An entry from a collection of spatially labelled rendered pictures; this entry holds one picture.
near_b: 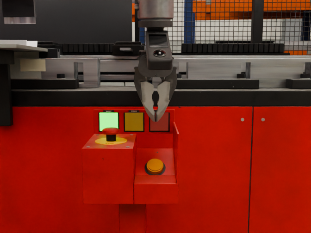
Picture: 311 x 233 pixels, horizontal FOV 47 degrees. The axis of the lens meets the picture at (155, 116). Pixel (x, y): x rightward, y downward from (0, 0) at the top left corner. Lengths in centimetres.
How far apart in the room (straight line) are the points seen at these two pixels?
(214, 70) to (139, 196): 55
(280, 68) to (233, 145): 31
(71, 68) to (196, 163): 50
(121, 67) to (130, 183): 74
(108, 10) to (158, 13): 99
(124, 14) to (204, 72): 66
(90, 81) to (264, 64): 56
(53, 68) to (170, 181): 60
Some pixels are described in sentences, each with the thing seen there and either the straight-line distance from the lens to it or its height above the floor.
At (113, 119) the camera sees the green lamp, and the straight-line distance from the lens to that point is 88.
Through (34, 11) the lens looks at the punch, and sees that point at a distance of 124.
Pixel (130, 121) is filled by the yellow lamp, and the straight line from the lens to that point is 87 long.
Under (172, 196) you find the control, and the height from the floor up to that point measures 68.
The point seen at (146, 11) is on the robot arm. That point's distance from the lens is 74.
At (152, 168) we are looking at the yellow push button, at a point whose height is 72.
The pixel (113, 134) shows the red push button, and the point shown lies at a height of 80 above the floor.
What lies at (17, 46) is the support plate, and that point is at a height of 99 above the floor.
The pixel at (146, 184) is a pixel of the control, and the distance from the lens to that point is 75.
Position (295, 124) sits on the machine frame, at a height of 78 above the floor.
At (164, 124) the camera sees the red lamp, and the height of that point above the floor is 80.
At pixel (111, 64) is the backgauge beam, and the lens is 142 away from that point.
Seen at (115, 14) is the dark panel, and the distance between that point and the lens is 170.
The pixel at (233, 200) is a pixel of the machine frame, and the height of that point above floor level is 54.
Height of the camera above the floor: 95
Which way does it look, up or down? 8 degrees down
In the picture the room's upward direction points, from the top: straight up
